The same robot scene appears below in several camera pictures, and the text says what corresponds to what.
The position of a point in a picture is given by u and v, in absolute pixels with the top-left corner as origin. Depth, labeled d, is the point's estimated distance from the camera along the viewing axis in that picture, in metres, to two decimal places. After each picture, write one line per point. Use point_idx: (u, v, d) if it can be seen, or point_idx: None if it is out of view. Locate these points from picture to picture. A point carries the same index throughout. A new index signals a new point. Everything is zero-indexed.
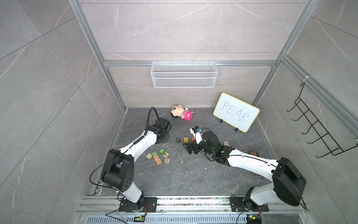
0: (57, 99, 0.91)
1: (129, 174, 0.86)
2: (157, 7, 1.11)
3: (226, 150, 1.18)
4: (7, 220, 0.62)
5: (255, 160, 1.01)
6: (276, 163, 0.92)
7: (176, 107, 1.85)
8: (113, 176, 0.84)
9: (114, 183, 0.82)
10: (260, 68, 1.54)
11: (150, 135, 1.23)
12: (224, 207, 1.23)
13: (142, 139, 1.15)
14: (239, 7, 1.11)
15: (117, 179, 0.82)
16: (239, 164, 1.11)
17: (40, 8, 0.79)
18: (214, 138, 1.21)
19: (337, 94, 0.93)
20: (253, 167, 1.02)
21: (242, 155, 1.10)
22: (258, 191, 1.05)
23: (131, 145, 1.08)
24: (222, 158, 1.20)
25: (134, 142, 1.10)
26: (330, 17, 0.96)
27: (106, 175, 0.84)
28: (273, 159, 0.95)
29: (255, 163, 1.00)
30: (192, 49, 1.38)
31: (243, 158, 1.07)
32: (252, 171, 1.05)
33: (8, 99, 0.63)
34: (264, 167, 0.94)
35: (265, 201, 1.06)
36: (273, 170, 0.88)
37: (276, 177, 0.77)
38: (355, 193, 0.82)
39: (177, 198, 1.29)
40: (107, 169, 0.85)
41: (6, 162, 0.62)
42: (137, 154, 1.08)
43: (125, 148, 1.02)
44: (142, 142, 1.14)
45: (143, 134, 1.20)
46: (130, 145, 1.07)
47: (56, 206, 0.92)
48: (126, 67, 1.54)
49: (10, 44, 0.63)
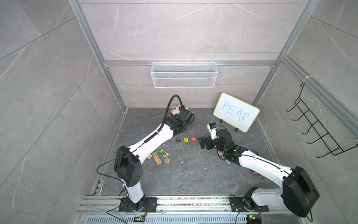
0: (57, 99, 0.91)
1: (138, 172, 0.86)
2: (157, 7, 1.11)
3: (239, 149, 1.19)
4: (7, 220, 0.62)
5: (267, 164, 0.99)
6: (290, 170, 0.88)
7: (176, 107, 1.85)
8: (122, 171, 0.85)
9: (124, 177, 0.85)
10: (260, 68, 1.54)
11: (166, 130, 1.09)
12: (224, 207, 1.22)
13: (155, 136, 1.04)
14: (239, 7, 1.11)
15: (126, 175, 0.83)
16: (250, 165, 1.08)
17: (40, 8, 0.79)
18: (227, 136, 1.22)
19: (337, 94, 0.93)
20: (264, 171, 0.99)
21: (255, 157, 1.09)
22: (263, 192, 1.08)
23: (142, 143, 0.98)
24: (233, 157, 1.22)
25: (145, 141, 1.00)
26: (330, 17, 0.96)
27: (117, 168, 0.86)
28: (287, 166, 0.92)
29: (266, 167, 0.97)
30: (192, 49, 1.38)
31: (255, 160, 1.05)
32: (262, 174, 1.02)
33: (8, 99, 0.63)
34: (276, 172, 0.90)
35: (266, 203, 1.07)
36: (285, 176, 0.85)
37: (287, 184, 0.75)
38: (355, 193, 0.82)
39: (177, 198, 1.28)
40: (118, 163, 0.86)
41: (6, 162, 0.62)
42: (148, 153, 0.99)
43: (134, 147, 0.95)
44: (155, 139, 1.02)
45: (157, 129, 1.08)
46: (140, 144, 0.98)
47: (56, 206, 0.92)
48: (126, 67, 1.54)
49: (10, 44, 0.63)
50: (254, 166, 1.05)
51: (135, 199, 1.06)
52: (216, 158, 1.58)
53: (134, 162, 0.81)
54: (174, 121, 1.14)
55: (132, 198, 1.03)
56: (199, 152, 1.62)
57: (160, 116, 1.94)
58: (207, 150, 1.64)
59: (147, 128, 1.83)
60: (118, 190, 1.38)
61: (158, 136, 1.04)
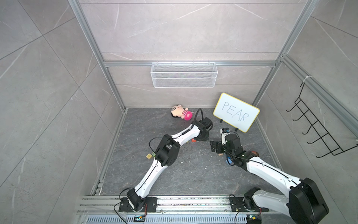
0: (57, 98, 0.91)
1: (175, 155, 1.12)
2: (158, 7, 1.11)
3: (248, 155, 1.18)
4: (7, 220, 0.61)
5: (276, 172, 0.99)
6: (299, 181, 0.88)
7: (176, 107, 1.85)
8: (163, 153, 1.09)
9: (164, 158, 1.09)
10: (261, 68, 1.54)
11: (195, 128, 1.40)
12: (224, 207, 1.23)
13: (189, 131, 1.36)
14: (239, 7, 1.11)
15: (166, 156, 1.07)
16: (257, 171, 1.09)
17: (40, 8, 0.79)
18: (235, 139, 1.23)
19: (337, 94, 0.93)
20: (271, 178, 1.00)
21: (263, 164, 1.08)
22: (267, 196, 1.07)
23: (180, 135, 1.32)
24: (241, 161, 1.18)
25: (182, 133, 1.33)
26: (330, 17, 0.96)
27: (159, 150, 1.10)
28: (297, 177, 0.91)
29: (274, 175, 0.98)
30: (192, 49, 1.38)
31: (263, 167, 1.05)
32: (269, 181, 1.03)
33: (8, 99, 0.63)
34: (284, 181, 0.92)
35: (267, 206, 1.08)
36: (293, 186, 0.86)
37: (293, 193, 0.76)
38: (355, 194, 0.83)
39: (177, 198, 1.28)
40: (161, 146, 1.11)
41: (6, 162, 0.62)
42: (183, 142, 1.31)
43: (175, 136, 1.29)
44: (188, 134, 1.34)
45: (190, 126, 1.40)
46: (179, 135, 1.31)
47: (56, 206, 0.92)
48: (126, 67, 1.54)
49: (10, 44, 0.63)
50: (262, 173, 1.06)
51: (143, 194, 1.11)
52: (216, 158, 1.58)
53: (176, 146, 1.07)
54: (201, 123, 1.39)
55: (141, 190, 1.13)
56: (199, 152, 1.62)
57: (160, 116, 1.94)
58: (207, 150, 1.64)
59: (147, 128, 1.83)
60: (118, 190, 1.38)
61: (191, 131, 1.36)
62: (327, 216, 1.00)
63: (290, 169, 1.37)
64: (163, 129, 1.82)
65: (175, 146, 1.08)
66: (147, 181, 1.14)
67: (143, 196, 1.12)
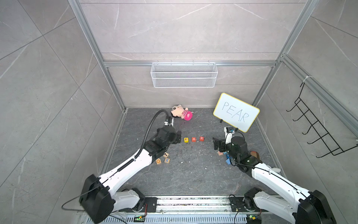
0: (57, 99, 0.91)
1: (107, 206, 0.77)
2: (157, 7, 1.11)
3: (253, 160, 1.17)
4: (7, 220, 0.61)
5: (284, 182, 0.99)
6: (307, 193, 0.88)
7: (176, 107, 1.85)
8: (89, 204, 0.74)
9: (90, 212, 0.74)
10: (261, 68, 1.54)
11: (142, 157, 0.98)
12: (224, 207, 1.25)
13: (131, 164, 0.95)
14: (239, 7, 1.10)
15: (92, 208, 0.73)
16: (263, 179, 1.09)
17: (40, 8, 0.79)
18: (243, 144, 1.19)
19: (337, 94, 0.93)
20: (279, 188, 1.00)
21: (270, 171, 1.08)
22: (271, 200, 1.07)
23: (115, 172, 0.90)
24: (245, 167, 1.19)
25: (119, 169, 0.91)
26: (330, 17, 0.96)
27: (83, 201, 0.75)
28: (306, 189, 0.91)
29: (282, 185, 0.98)
30: (192, 49, 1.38)
31: (270, 175, 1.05)
32: (276, 190, 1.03)
33: (8, 99, 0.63)
34: (292, 192, 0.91)
35: (268, 209, 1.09)
36: (302, 199, 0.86)
37: (303, 207, 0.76)
38: (355, 193, 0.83)
39: (177, 198, 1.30)
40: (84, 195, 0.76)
41: (6, 162, 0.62)
42: (121, 182, 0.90)
43: (106, 176, 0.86)
44: (129, 168, 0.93)
45: (134, 155, 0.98)
46: (113, 172, 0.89)
47: (56, 206, 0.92)
48: (126, 67, 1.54)
49: (10, 44, 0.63)
50: (268, 181, 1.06)
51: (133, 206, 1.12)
52: (216, 158, 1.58)
53: (104, 194, 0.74)
54: (154, 146, 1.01)
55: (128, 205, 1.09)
56: (199, 152, 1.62)
57: (160, 116, 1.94)
58: (207, 150, 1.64)
59: (147, 128, 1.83)
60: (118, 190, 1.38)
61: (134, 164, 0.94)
62: None
63: (290, 169, 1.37)
64: None
65: (100, 195, 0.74)
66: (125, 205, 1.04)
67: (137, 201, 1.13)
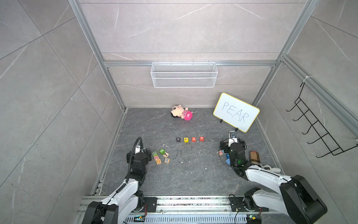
0: (57, 98, 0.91)
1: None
2: (157, 7, 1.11)
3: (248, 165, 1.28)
4: (7, 220, 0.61)
5: (268, 173, 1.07)
6: (289, 178, 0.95)
7: (176, 107, 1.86)
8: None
9: None
10: (261, 68, 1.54)
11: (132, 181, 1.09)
12: (224, 207, 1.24)
13: (124, 187, 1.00)
14: (239, 7, 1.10)
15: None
16: (255, 178, 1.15)
17: (40, 8, 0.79)
18: (240, 151, 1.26)
19: (337, 94, 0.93)
20: (267, 181, 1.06)
21: (259, 169, 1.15)
22: (268, 195, 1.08)
23: (114, 194, 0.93)
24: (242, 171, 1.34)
25: (116, 192, 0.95)
26: (330, 17, 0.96)
27: None
28: (287, 175, 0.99)
29: (269, 176, 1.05)
30: (192, 49, 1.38)
31: (259, 172, 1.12)
32: (266, 185, 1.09)
33: (8, 99, 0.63)
34: (276, 179, 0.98)
35: (266, 206, 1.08)
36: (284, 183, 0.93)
37: (284, 188, 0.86)
38: (355, 193, 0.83)
39: (177, 198, 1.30)
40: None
41: (6, 162, 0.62)
42: (121, 204, 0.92)
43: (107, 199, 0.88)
44: (125, 191, 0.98)
45: (125, 181, 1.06)
46: (112, 195, 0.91)
47: (56, 206, 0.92)
48: (126, 67, 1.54)
49: (10, 44, 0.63)
50: (258, 178, 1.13)
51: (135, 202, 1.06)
52: (216, 158, 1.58)
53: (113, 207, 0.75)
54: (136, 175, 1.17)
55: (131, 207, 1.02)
56: (199, 152, 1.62)
57: (160, 116, 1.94)
58: (207, 150, 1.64)
59: (147, 128, 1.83)
60: None
61: (127, 186, 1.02)
62: (328, 216, 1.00)
63: (290, 169, 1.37)
64: (163, 129, 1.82)
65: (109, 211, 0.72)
66: (130, 212, 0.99)
67: (137, 199, 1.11)
